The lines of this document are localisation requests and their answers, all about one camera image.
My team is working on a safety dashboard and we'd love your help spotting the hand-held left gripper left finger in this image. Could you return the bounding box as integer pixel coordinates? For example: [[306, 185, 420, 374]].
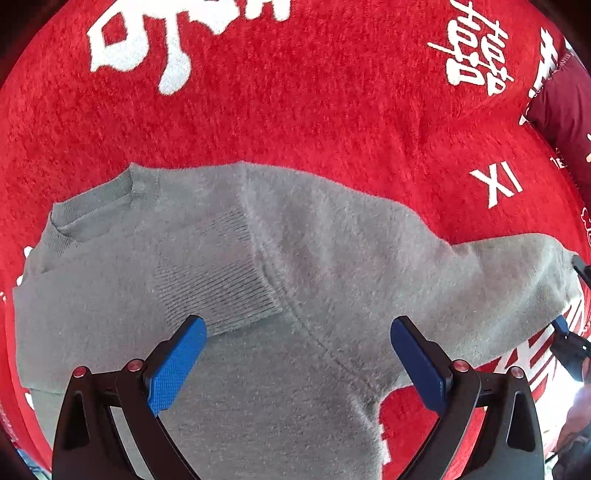
[[52, 315, 207, 480]]

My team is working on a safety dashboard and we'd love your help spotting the person's right hand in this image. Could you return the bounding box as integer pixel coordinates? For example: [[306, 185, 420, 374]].
[[558, 393, 591, 450]]

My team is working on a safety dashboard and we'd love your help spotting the red printed blanket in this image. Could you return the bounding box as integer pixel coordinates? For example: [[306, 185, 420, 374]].
[[0, 0, 591, 480]]

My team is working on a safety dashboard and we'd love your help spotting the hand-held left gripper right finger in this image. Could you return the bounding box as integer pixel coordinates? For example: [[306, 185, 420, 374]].
[[390, 316, 546, 480]]

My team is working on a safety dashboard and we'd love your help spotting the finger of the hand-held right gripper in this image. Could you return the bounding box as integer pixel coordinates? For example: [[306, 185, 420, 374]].
[[552, 316, 591, 382], [571, 255, 591, 289]]

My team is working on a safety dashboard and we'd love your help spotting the grey knit sweater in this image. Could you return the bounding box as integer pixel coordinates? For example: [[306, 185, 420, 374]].
[[13, 161, 583, 480]]

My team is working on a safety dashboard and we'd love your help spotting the dark red cushion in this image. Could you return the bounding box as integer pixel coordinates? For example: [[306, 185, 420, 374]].
[[525, 54, 591, 186]]

